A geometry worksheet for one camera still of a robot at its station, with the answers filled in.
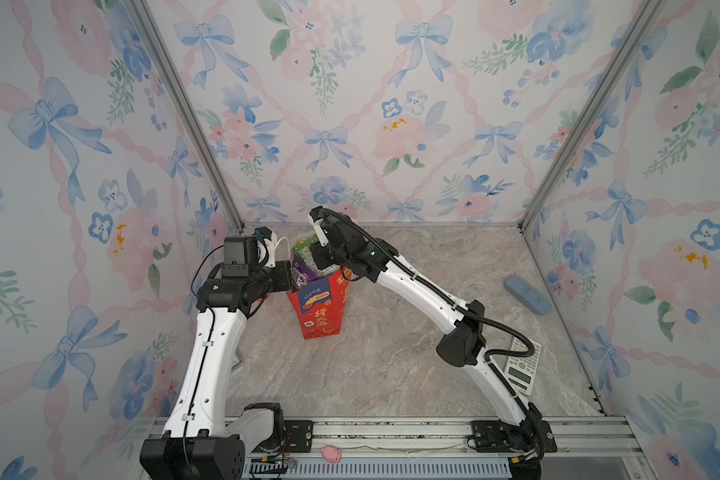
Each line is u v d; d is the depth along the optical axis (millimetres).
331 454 704
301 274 780
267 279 613
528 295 977
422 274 588
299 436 733
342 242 616
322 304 767
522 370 836
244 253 534
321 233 641
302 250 814
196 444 366
